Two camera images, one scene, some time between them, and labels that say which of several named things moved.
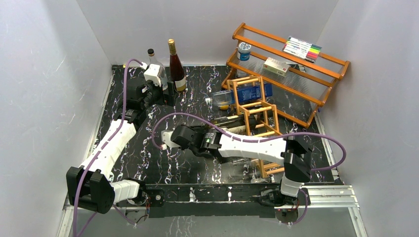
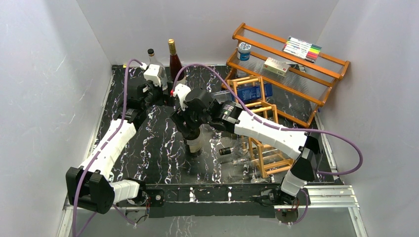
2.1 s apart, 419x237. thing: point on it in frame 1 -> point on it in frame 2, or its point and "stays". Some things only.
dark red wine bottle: (177, 71) stays
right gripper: (196, 128) -> (179, 117)
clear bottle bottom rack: (249, 162) stays
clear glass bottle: (153, 60) stays
